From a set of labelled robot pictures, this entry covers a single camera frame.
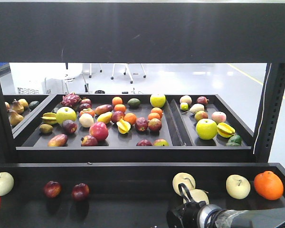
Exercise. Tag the bumpy orange tangerine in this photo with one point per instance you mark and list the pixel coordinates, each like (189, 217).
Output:
(268, 185)

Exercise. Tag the dark red apple left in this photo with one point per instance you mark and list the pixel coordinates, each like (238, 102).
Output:
(52, 189)

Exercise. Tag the pale pear right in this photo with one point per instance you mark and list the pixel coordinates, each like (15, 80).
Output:
(237, 186)

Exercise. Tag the dark red apple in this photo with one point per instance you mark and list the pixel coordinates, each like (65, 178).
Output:
(80, 192)
(52, 189)

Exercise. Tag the pale pear front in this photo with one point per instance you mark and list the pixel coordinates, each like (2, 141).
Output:
(199, 195)

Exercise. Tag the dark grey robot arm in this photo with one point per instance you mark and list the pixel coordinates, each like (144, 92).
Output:
(202, 215)

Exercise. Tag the pink dragon fruit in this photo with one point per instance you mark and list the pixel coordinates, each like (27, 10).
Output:
(70, 100)

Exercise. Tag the dark red apple right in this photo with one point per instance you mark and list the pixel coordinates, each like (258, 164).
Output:
(80, 192)

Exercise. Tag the big red apple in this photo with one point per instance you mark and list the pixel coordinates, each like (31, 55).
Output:
(99, 131)

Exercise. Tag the black fruit display stand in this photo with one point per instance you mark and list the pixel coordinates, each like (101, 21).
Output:
(129, 187)

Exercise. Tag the yellow star fruit centre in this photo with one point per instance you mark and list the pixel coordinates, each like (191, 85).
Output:
(123, 126)

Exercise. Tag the large green apple tray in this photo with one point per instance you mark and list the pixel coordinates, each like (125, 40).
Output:
(65, 113)
(206, 129)

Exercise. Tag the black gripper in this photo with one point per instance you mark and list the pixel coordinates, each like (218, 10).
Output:
(185, 215)

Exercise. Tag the large green apple right tray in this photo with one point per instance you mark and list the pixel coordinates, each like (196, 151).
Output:
(206, 129)

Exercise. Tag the pale apple far left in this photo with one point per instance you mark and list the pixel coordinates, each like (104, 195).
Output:
(6, 183)

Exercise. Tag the large green apple left tray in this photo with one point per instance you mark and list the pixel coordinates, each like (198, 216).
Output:
(65, 113)

